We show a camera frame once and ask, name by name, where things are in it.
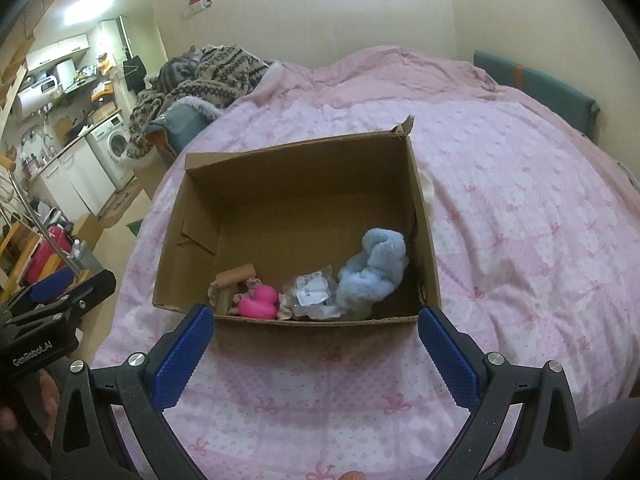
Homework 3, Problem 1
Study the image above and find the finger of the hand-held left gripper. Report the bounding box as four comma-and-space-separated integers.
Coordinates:
0, 267, 117, 328

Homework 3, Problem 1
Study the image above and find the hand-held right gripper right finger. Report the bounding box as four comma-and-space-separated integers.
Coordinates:
418, 306, 586, 480

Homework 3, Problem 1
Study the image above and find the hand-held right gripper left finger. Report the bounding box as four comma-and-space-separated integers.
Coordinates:
50, 304, 215, 480

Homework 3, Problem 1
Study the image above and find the tan foam cylinder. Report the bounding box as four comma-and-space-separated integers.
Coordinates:
214, 265, 257, 313

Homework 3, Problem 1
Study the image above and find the cream frilly cloth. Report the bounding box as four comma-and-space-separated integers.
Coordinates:
207, 275, 296, 321

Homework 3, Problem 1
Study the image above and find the light blue plush toy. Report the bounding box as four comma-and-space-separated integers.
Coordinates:
336, 228, 410, 318

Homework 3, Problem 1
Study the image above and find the brown cardboard box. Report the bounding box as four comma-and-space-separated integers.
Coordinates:
151, 115, 442, 328

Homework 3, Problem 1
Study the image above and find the person's left hand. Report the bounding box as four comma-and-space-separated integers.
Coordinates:
37, 371, 65, 431

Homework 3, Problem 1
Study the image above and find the grey plastic container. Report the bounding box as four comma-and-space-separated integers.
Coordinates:
70, 240, 101, 271

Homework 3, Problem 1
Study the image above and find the pink suitcase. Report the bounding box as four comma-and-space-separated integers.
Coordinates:
22, 225, 73, 283

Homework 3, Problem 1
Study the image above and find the wooden rack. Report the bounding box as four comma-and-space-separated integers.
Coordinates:
0, 220, 36, 291

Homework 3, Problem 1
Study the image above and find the pink rubber duck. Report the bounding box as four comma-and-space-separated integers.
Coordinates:
237, 284, 278, 319

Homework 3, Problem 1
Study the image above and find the patterned floor rug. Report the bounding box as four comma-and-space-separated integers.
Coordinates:
97, 180, 146, 223

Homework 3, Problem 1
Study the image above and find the white kitchen cabinet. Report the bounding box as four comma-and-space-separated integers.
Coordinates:
37, 137, 118, 218

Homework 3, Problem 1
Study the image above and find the white washing machine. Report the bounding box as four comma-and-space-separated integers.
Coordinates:
85, 112, 136, 188

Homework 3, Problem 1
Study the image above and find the person's grey trouser leg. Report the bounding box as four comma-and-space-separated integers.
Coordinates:
575, 395, 640, 480

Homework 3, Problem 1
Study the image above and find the grey-blue pet bed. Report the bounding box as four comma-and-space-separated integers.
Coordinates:
145, 96, 221, 156

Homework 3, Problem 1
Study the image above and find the white microwave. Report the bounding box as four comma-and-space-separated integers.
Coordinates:
17, 75, 63, 97

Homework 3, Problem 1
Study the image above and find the grey tabby cat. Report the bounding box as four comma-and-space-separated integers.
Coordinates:
150, 46, 206, 93

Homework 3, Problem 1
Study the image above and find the brown patterned knit blanket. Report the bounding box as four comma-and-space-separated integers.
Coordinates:
127, 45, 273, 158

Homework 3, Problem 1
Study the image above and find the teal headboard cushion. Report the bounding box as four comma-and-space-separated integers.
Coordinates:
472, 50, 601, 136

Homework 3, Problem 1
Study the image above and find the white wall cabinet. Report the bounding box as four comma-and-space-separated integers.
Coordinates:
25, 35, 91, 72

